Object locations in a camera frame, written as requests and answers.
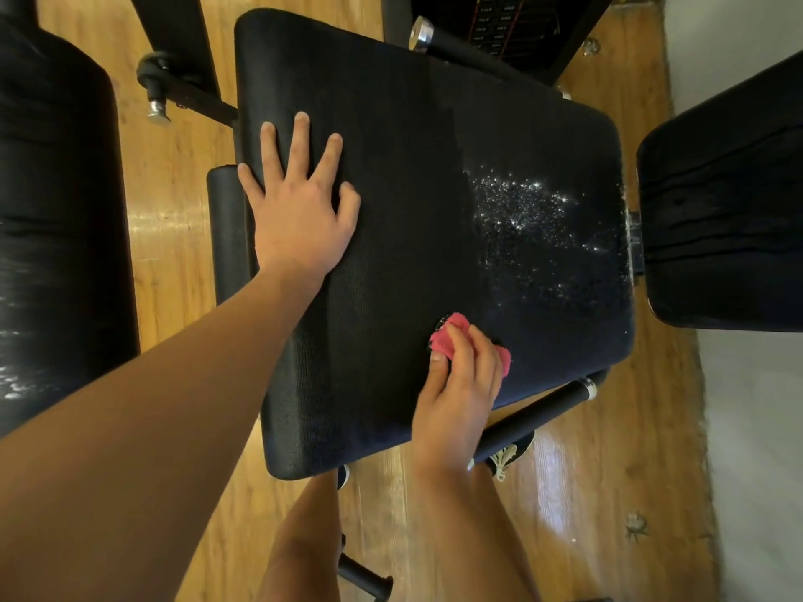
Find person's right hand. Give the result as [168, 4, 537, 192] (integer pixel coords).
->
[410, 324, 506, 477]

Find person's right forearm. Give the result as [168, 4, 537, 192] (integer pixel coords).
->
[407, 457, 541, 602]

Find pink cleaning cloth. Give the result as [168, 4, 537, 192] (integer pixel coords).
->
[429, 312, 514, 379]

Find person's left hand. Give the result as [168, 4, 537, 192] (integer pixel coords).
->
[237, 112, 363, 289]

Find person's right black shoe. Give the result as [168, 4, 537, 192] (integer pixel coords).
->
[483, 430, 539, 484]

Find person's left leg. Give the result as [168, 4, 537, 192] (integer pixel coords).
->
[257, 470, 346, 602]

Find person's left forearm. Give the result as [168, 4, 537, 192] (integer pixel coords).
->
[0, 269, 325, 602]

